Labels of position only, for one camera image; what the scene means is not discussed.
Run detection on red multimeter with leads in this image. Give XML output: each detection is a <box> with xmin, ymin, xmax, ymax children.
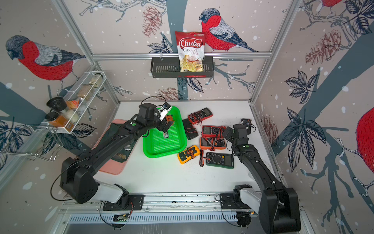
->
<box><xmin>202</xmin><ymin>125</ymin><xmax>226</xmax><ymax>138</ymax></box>

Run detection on green plastic basket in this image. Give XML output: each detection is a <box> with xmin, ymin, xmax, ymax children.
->
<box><xmin>143</xmin><ymin>106</ymin><xmax>188</xmax><ymax>159</ymax></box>

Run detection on dark green multimeter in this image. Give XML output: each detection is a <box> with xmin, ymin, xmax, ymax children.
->
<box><xmin>205</xmin><ymin>152</ymin><xmax>234</xmax><ymax>169</ymax></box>

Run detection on yellow multimeter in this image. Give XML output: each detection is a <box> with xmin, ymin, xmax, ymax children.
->
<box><xmin>177</xmin><ymin>145</ymin><xmax>201</xmax><ymax>164</ymax></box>

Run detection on orange multimeter leads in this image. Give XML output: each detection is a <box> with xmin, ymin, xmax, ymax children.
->
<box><xmin>165</xmin><ymin>115</ymin><xmax>174</xmax><ymax>122</ymax></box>

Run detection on orange black multimeter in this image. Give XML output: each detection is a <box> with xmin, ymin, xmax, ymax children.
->
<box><xmin>200</xmin><ymin>137</ymin><xmax>226</xmax><ymax>151</ymax></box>

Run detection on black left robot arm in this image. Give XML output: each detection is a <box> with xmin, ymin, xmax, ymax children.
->
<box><xmin>60</xmin><ymin>102</ymin><xmax>172</xmax><ymax>209</ymax></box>

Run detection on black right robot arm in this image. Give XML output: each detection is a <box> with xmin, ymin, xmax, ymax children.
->
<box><xmin>223</xmin><ymin>124</ymin><xmax>301</xmax><ymax>234</ymax></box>

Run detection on small black multimeter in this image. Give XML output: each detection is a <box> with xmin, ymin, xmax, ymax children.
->
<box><xmin>240</xmin><ymin>119</ymin><xmax>257</xmax><ymax>133</ymax></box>

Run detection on black face-down multimeter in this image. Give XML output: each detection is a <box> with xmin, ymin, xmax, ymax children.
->
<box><xmin>183</xmin><ymin>119</ymin><xmax>199</xmax><ymax>140</ymax></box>

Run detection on red multimeter far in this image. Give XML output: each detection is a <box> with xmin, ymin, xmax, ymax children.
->
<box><xmin>188</xmin><ymin>108</ymin><xmax>213</xmax><ymax>125</ymax></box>

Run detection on dark green cloth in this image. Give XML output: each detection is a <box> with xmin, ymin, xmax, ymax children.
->
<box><xmin>97</xmin><ymin>121</ymin><xmax>137</xmax><ymax>163</ymax></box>

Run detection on pink tray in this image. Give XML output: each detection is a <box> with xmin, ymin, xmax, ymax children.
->
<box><xmin>93</xmin><ymin>119</ymin><xmax>127</xmax><ymax>175</ymax></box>

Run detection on cassava chips bag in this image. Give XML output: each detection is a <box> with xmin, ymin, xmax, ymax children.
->
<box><xmin>175</xmin><ymin>31</ymin><xmax>205</xmax><ymax>72</ymax></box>

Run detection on black lid spice jar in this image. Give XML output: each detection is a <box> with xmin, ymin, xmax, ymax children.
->
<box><xmin>46</xmin><ymin>97</ymin><xmax>68</xmax><ymax>113</ymax></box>

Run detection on amber spice jar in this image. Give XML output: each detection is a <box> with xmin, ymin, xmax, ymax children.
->
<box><xmin>45</xmin><ymin>112</ymin><xmax>74</xmax><ymax>129</ymax></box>

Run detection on black wall basket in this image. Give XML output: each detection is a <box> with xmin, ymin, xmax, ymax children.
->
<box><xmin>151</xmin><ymin>57</ymin><xmax>214</xmax><ymax>79</ymax></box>

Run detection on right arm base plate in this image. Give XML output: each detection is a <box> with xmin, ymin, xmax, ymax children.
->
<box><xmin>219</xmin><ymin>191</ymin><xmax>261</xmax><ymax>212</ymax></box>

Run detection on white wire spice rack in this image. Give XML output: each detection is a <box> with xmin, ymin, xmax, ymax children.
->
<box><xmin>56</xmin><ymin>71</ymin><xmax>107</xmax><ymax>134</ymax></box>

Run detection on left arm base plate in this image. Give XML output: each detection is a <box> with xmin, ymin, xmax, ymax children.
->
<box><xmin>103</xmin><ymin>195</ymin><xmax>145</xmax><ymax>211</ymax></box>

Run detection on wire wall hook rack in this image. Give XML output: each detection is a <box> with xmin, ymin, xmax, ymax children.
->
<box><xmin>1</xmin><ymin>124</ymin><xmax>63</xmax><ymax>166</ymax></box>

